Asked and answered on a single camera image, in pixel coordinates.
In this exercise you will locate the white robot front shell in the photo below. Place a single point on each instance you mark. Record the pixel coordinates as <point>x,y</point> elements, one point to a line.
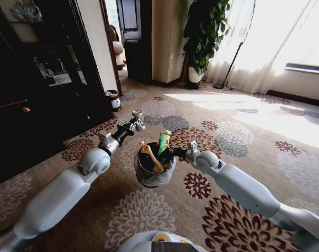
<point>159,242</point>

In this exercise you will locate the white plant pot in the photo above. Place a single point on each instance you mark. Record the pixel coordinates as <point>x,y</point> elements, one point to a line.
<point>195,74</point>

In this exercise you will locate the small red white waste can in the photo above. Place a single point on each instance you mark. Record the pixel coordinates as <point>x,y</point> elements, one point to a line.
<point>115,101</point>

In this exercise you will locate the brown wooden door frame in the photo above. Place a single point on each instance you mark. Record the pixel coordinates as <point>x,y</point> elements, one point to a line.
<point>112,47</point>

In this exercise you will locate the sheer white curtain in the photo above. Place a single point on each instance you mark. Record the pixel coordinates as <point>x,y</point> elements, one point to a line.
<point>256,47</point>

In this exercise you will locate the dark wooden door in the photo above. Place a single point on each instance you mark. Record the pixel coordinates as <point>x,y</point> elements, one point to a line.
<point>134,39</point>

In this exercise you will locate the dark wooden glass cabinet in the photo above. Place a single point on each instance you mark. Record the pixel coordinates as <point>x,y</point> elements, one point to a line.
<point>38,86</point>

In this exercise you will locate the green snack packet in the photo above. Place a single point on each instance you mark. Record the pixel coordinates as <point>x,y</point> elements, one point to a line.
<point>163,141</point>

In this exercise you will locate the window sill ledge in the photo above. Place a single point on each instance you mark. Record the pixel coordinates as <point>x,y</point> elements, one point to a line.
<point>306,68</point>

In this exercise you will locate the white plastic bin liner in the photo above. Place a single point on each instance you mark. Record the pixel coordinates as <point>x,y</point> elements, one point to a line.
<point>159,179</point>

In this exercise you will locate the beige armchair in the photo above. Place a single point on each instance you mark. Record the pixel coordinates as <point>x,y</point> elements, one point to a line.
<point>118,50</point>

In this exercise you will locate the black trash bin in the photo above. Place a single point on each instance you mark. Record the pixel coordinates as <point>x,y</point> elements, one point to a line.
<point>148,168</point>

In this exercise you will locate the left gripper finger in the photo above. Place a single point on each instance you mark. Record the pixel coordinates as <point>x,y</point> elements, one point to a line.
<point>137,115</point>
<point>139,127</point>

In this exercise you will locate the green leafy potted plant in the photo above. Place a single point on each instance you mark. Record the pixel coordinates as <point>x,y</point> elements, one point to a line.
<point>204,34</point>

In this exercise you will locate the brown banana peel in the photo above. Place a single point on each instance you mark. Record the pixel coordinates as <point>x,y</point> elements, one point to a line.
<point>152,158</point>

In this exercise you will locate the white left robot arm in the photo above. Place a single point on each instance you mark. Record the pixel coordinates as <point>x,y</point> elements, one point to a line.
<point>56,194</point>

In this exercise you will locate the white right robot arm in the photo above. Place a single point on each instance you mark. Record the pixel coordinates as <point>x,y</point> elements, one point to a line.
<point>243,189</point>

